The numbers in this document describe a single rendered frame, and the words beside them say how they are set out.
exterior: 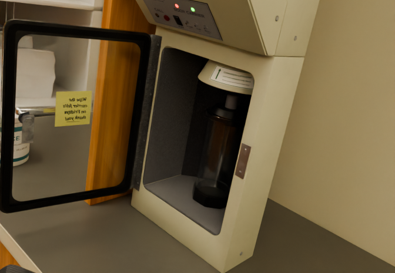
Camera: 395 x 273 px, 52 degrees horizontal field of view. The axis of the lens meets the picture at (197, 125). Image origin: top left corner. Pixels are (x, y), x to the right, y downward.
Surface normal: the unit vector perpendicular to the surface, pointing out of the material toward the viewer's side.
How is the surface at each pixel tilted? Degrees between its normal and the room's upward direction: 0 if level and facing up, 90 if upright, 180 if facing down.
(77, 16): 90
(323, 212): 90
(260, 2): 90
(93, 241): 0
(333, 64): 90
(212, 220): 0
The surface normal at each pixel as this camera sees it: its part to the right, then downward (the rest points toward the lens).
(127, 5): 0.72, 0.34
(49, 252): 0.18, -0.93
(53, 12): -0.68, 0.11
